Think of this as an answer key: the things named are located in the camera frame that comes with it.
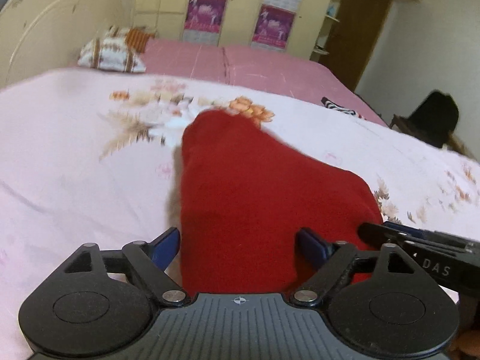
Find white floral bedsheet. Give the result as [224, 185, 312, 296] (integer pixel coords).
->
[1, 69, 479, 359]

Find brown white patterned pillow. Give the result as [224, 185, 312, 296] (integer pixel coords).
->
[77, 26, 146, 73]

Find brown wooden door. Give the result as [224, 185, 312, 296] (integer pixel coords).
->
[325, 0, 393, 91]

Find cream open shelf unit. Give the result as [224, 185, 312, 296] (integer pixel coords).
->
[310, 0, 342, 63]

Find orange brown cushion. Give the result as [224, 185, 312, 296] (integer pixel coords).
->
[124, 28, 155, 54]

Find pink bedspread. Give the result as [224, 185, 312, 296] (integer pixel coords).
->
[76, 37, 389, 129]

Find purple poster lower right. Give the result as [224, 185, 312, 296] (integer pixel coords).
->
[250, 5, 295, 51]

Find black white striped garment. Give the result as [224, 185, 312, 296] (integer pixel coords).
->
[321, 97, 365, 119]

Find red knit sweater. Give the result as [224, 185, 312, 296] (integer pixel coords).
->
[180, 111, 383, 294]

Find purple poster lower left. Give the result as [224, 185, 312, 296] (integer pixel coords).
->
[184, 0, 227, 33]

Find black chair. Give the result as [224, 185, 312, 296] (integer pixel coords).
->
[390, 89, 460, 149]

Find cream curved headboard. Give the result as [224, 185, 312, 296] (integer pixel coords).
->
[1, 0, 125, 87]

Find cream wardrobe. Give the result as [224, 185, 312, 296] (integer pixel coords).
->
[133, 0, 330, 59]

